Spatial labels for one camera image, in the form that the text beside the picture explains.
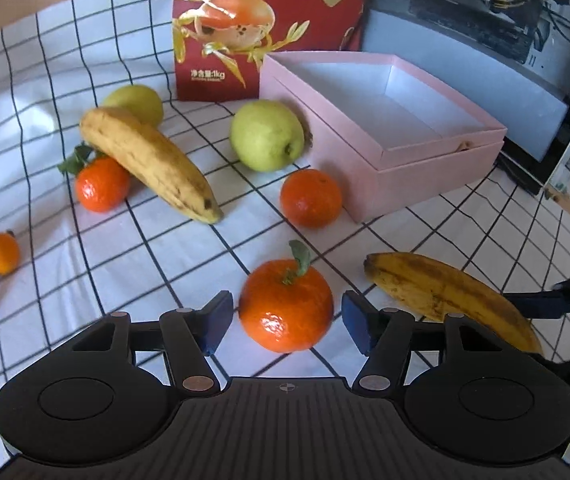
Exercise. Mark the glass-panel computer case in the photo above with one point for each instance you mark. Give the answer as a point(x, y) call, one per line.
point(510, 57)

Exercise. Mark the red printed gift bag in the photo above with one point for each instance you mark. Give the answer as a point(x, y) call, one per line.
point(219, 45)

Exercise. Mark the long spotted banana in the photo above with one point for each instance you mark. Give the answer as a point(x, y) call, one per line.
point(153, 159)

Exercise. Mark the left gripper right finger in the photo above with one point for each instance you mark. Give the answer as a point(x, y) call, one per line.
point(474, 362)

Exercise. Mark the pink open gift box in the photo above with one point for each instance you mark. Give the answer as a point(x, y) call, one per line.
point(389, 133)

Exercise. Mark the small kumquat orange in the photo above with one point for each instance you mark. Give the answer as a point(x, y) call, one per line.
point(9, 253)

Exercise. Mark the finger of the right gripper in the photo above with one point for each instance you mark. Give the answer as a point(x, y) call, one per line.
point(539, 304)

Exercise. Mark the orange with green leaves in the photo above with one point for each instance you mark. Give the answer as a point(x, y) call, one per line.
point(101, 183)

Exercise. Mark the yellow-green pear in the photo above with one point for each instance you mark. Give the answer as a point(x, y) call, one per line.
point(141, 101)

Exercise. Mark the large orange with leaf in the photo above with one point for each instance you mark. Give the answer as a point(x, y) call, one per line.
point(286, 305)

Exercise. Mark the ripe banana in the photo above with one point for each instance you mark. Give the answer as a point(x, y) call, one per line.
point(434, 289)

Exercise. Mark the white grid tablecloth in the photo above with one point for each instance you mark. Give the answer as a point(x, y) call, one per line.
point(145, 258)

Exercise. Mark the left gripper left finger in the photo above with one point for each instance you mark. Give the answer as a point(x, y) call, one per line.
point(185, 336)

